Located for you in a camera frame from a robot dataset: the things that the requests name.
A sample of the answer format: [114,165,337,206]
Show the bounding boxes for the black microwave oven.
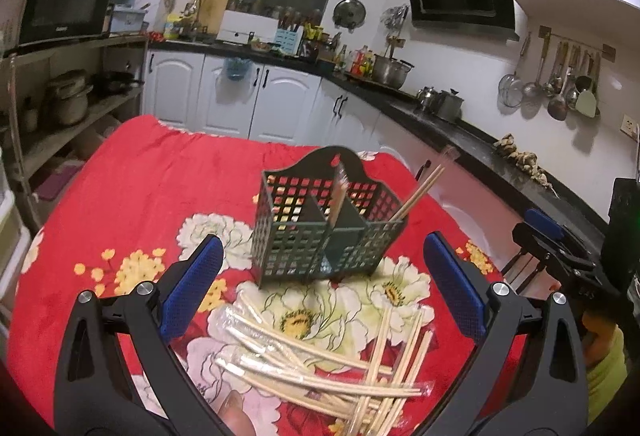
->
[1,0,111,50]

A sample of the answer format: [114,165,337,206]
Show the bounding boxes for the wrapped chopsticks pile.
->
[208,293,434,427]

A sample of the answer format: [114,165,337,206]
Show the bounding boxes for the large steel stockpot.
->
[372,55,414,89]

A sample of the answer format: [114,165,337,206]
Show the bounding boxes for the red floral blanket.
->
[8,116,500,435]

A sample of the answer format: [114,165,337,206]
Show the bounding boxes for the white lower cabinets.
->
[142,50,398,156]

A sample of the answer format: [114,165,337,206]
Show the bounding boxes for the steel kettle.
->
[416,86,439,112]

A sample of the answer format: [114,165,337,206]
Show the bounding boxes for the hanging pot lid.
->
[332,0,367,32]

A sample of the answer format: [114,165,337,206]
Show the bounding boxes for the bare wooden chopsticks in basket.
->
[390,164,446,222]

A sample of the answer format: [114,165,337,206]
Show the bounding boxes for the hanging steel ladle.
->
[523,32,551,100]

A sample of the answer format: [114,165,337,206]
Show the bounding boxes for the blue knife block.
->
[273,26,304,57]

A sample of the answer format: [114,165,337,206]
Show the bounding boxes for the metal storage shelf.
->
[1,35,149,231]

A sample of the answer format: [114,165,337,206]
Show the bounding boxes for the bare wooden chopsticks pile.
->
[345,306,433,435]

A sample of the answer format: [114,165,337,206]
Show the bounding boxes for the ginger root pile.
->
[494,134,553,190]

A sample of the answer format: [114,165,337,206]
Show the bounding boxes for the wooden cutting board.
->
[198,0,229,35]

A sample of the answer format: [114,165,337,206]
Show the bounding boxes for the hanging strainer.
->
[498,32,532,109]

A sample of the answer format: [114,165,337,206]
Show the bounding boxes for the light green spatula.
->
[575,89,598,118]

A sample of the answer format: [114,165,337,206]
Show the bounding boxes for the pot on shelf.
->
[43,69,92,127]

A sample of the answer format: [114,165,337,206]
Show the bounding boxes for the person's right hand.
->
[582,310,628,424]

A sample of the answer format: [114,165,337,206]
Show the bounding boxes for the steel lidded pot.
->
[435,88,464,123]

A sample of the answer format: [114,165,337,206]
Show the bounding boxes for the dark green utensil basket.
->
[252,146,408,288]

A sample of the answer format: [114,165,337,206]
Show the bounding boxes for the chopsticks pair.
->
[328,158,349,228]

